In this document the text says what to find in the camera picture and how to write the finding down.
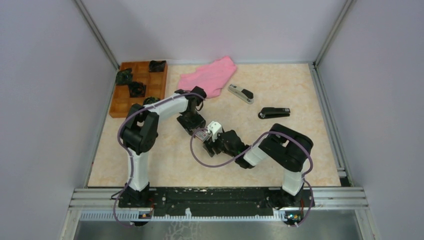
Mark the pink cloth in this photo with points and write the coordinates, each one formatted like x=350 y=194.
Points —
x=212 y=77

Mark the aluminium frame rail right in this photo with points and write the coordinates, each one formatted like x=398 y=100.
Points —
x=331 y=128

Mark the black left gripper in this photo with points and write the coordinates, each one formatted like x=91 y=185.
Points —
x=200 y=122

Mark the aluminium frame corner post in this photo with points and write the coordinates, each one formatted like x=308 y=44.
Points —
x=87 y=17
x=347 y=6

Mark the orange wooden compartment tray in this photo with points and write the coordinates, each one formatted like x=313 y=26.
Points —
x=155 y=83

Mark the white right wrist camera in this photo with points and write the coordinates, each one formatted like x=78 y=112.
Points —
x=214 y=128

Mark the beige and black stapler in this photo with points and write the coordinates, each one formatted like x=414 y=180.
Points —
x=242 y=93

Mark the aluminium front frame rail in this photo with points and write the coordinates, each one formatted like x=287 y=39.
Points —
x=325 y=198

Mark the dark rolled sock back right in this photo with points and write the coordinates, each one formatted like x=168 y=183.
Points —
x=157 y=66

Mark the aluminium frame corner post right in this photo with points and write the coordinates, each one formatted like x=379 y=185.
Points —
x=347 y=6

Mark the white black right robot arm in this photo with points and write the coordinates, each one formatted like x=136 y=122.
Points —
x=287 y=147

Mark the aluminium frame rail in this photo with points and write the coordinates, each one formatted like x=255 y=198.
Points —
x=325 y=198
x=331 y=128

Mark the white slotted cable duct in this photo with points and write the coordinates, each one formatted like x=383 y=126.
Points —
x=136 y=216

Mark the dark rolled sock back left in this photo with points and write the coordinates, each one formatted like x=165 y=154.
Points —
x=124 y=77

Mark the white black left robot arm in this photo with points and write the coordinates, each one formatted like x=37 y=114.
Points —
x=138 y=134

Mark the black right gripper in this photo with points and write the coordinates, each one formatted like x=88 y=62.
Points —
x=210 y=144

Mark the aluminium frame corner post left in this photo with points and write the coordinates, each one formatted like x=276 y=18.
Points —
x=87 y=17

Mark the red white staple box sleeve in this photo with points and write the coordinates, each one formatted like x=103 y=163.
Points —
x=202 y=134

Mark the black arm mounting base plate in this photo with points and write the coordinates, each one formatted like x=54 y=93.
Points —
x=214 y=201

